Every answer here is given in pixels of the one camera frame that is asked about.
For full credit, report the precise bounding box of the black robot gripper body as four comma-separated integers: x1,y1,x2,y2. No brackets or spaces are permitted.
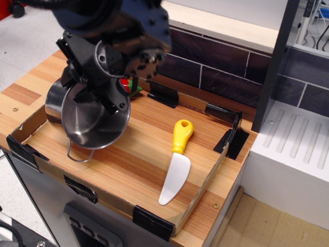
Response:
57,31,129,110

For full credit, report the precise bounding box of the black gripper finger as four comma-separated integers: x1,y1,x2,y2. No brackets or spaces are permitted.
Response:
60,63,86,87
99,96,120,115

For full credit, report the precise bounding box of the stainless steel pot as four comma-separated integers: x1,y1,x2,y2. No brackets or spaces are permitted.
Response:
45,80,131,151

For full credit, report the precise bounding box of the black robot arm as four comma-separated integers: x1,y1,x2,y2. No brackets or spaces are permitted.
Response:
26,1,172,114

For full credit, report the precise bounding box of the cardboard fence with black tape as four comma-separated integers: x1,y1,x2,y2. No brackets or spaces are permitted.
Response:
6,58,250,242

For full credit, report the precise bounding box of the red green toy pepper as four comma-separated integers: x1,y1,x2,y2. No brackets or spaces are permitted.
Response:
120,79,143,97

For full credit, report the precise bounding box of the black caster wheel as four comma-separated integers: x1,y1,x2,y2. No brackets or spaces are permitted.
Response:
8,0,25,19

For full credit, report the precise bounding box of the grey oven control panel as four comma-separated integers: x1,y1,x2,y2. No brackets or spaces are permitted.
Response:
63,204,124,247

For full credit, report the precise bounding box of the white ridged drainboard sink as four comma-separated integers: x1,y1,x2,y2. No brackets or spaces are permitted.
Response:
248,99,329,186

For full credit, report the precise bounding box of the yellow handled white toy knife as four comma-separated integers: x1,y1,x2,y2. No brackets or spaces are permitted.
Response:
158,119,194,206

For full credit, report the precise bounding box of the dark grey cabinet post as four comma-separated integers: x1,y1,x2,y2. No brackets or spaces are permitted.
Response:
252,0,302,133

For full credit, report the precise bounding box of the white power strip with cables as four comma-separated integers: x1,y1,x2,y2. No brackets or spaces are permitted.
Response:
294,1,328,56

